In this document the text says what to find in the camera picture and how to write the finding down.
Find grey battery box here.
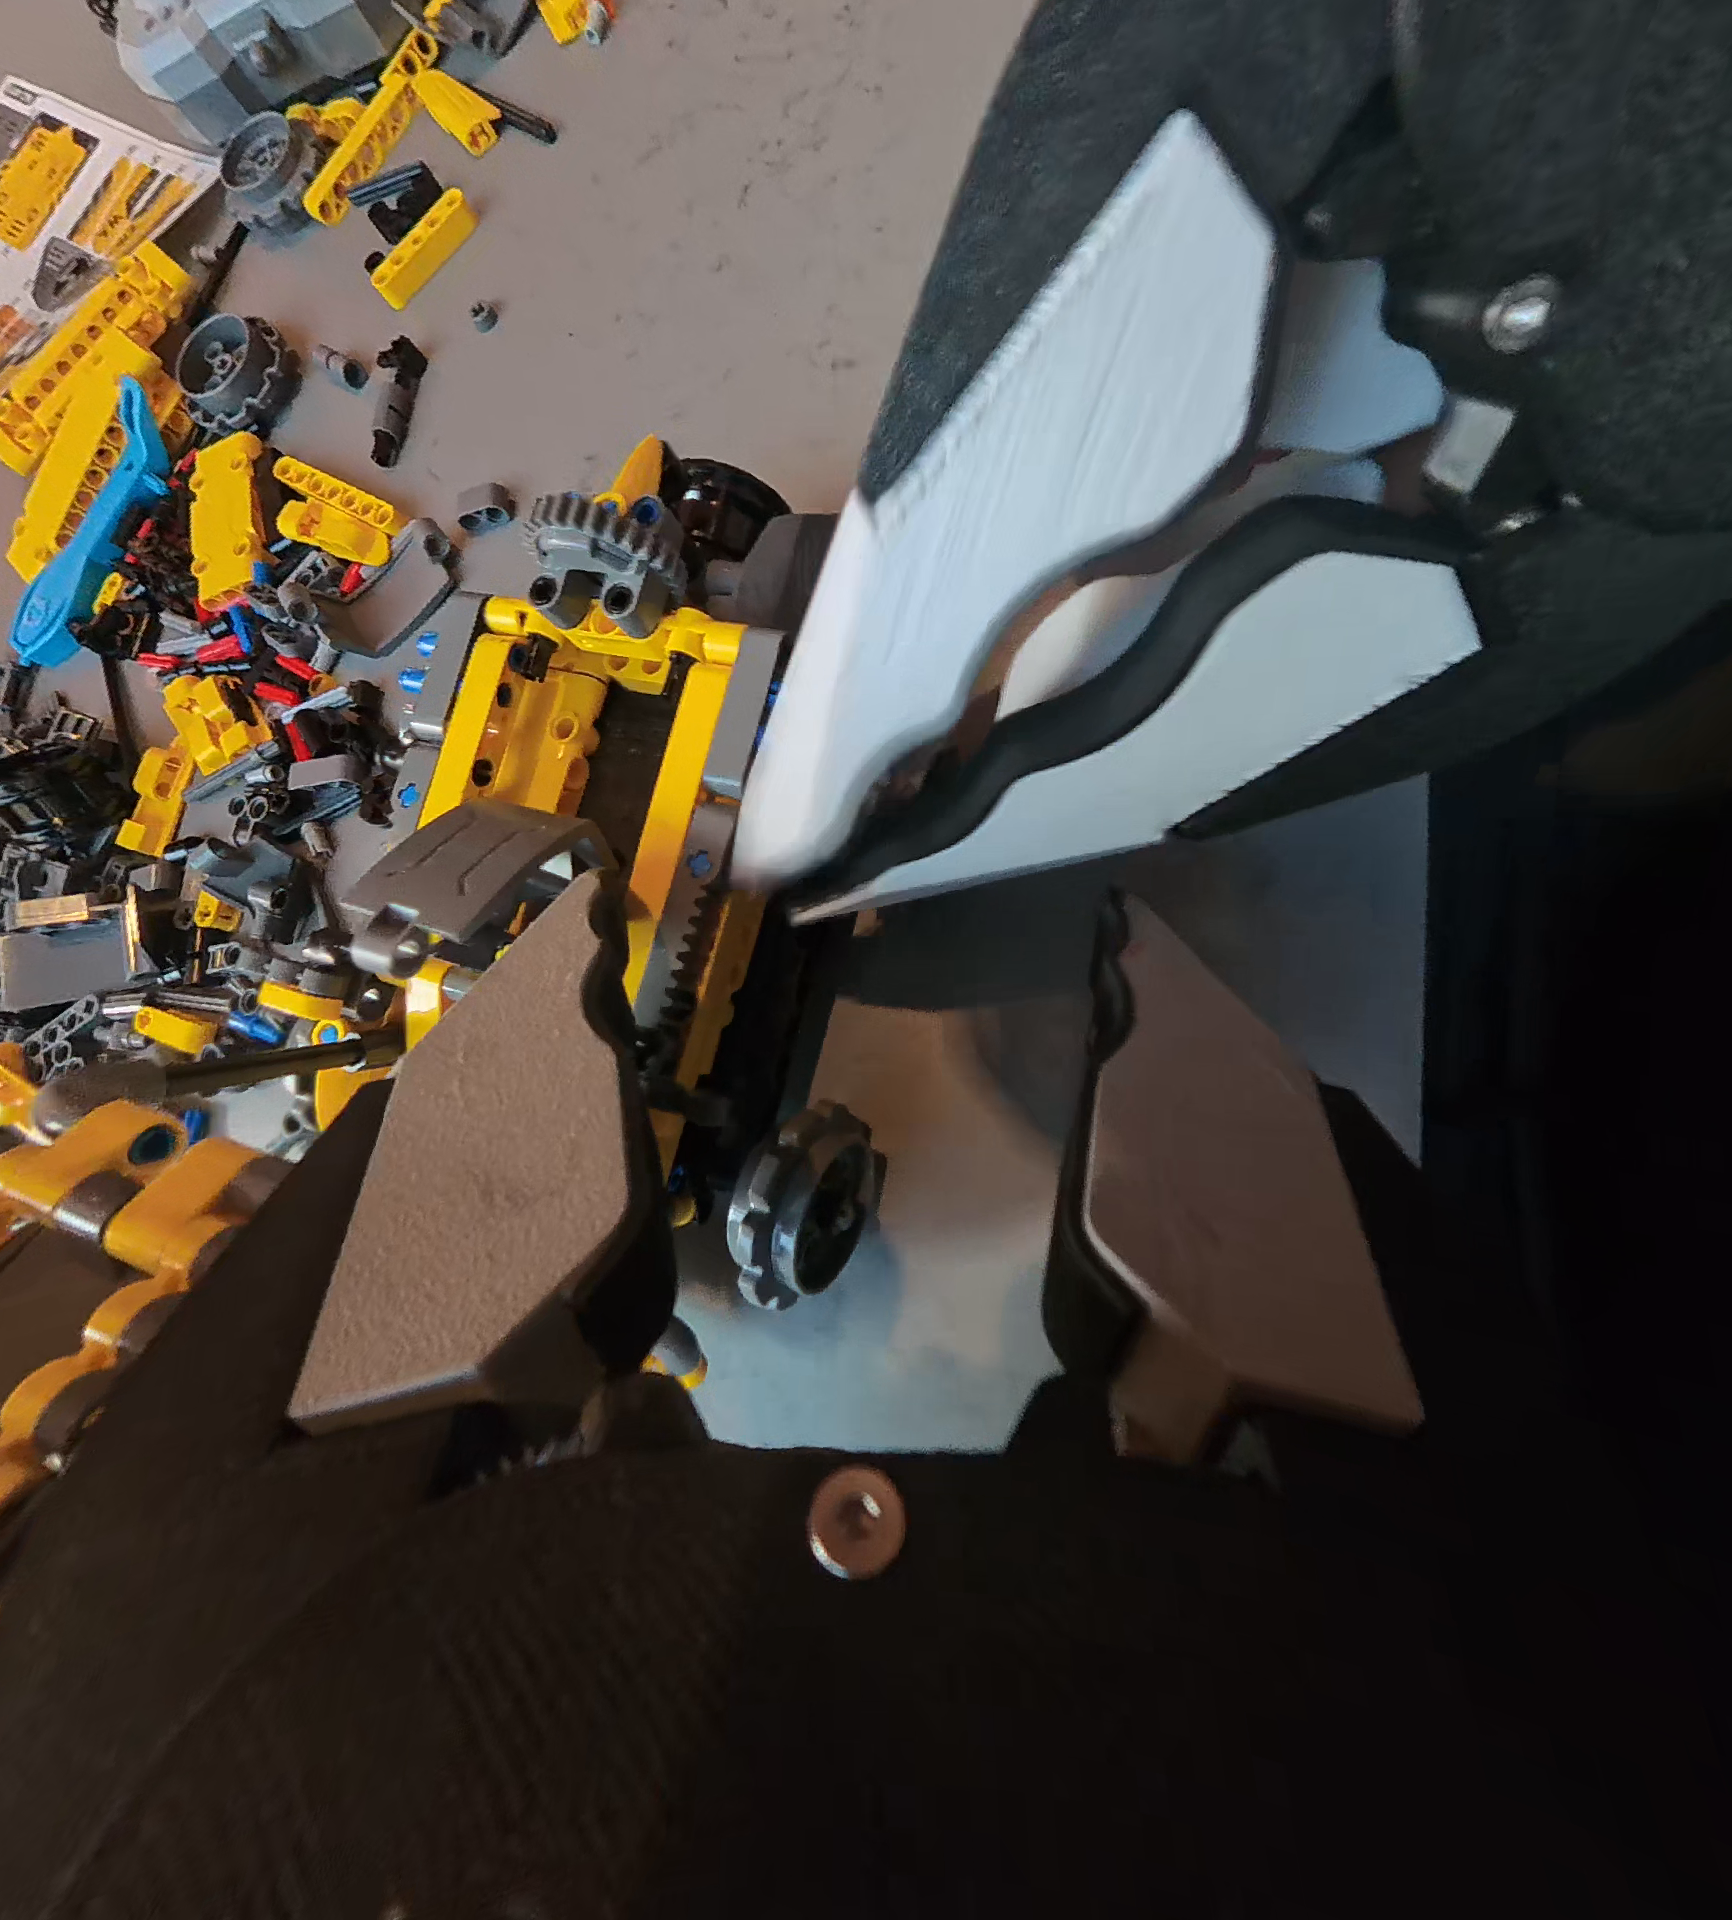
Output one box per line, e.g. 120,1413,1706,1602
117,0,408,144

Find short yellow beam brick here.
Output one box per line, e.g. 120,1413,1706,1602
364,188,483,313

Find grey toothed rack piece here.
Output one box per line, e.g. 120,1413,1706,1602
623,886,780,1075

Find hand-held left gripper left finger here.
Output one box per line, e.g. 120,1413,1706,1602
293,872,680,1451

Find dark grey gear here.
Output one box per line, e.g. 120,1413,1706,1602
525,484,688,606

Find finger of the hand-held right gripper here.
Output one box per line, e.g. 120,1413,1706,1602
780,494,1485,928
731,106,1282,897

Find yellow toy brick vehicle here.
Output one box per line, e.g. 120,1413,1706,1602
0,435,961,1734

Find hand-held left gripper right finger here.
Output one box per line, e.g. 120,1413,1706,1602
1034,891,1423,1464

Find pile of loose brick pieces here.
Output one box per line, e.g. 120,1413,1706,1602
0,0,564,1146

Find small grey wheel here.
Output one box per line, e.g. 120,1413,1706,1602
218,115,308,211

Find blue brick separator tool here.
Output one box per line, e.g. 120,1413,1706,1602
4,373,177,671

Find yellow printed sticker sheet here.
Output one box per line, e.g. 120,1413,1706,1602
0,75,224,418

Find dark grey toothed wheel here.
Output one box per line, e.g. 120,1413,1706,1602
177,313,301,422

